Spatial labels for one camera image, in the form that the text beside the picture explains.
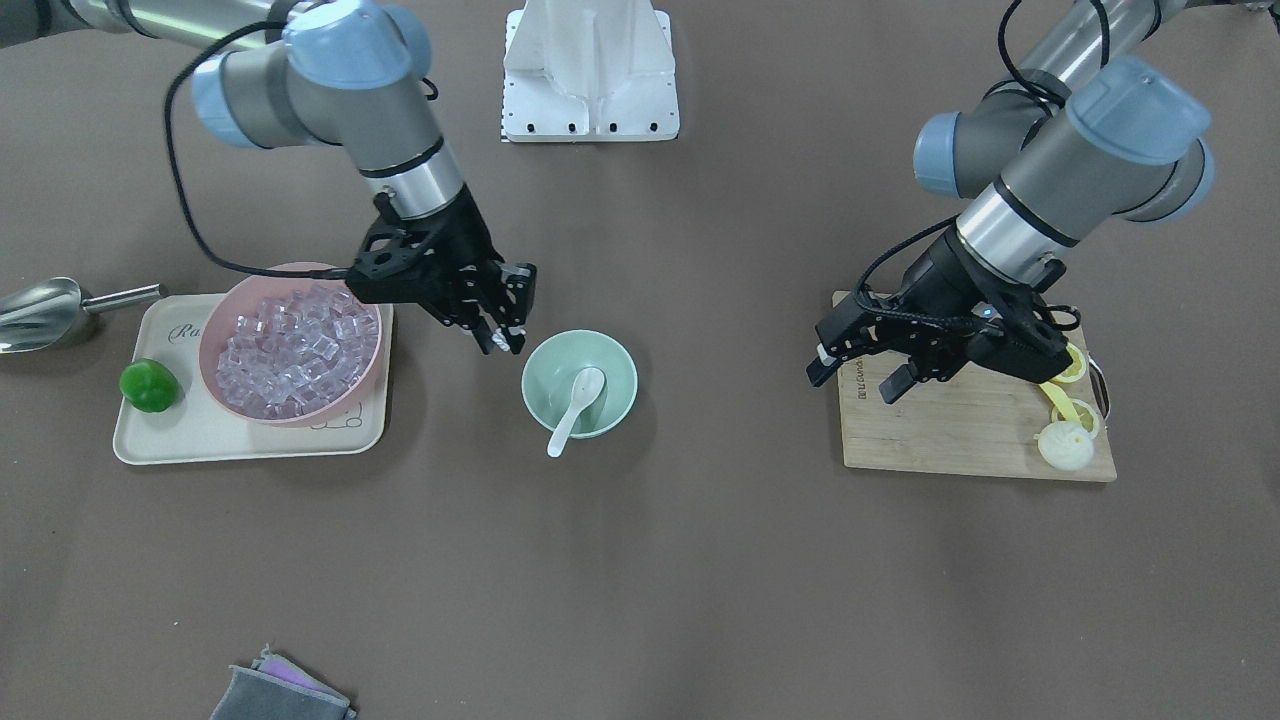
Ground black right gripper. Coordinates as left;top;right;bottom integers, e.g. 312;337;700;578
346;186;538;355

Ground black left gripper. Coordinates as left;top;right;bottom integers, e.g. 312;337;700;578
806;228;1080;405

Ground white ceramic spoon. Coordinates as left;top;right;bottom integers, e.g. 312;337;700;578
547;366;605;457

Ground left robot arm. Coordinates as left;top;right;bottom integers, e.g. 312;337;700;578
806;1;1216;404

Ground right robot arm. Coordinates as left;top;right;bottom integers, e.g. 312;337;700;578
3;1;538;354

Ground mint green bowl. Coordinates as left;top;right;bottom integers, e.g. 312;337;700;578
521;329;637;439

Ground clear ice cubes pile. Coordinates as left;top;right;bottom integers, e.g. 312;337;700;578
204;283;381;423

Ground pink bowl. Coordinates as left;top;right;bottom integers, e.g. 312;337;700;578
198;263;390;428

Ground metal ice scoop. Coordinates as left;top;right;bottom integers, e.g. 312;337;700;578
1;277;169;354

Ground bamboo cutting board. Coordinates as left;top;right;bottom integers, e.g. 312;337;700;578
836;352;1117;483

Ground lemon slice far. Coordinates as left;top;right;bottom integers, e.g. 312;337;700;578
1051;342;1088;386

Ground lemon slice near bun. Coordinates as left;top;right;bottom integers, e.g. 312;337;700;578
1050;396;1105;439

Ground beige plastic tray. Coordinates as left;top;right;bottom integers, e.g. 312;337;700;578
113;293;388;465

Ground green bell pepper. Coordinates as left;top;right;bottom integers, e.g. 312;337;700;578
118;357;182;413

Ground grey folded cloth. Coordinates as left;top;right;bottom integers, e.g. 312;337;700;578
210;647;358;719

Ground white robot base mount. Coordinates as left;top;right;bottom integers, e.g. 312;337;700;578
500;1;681;143

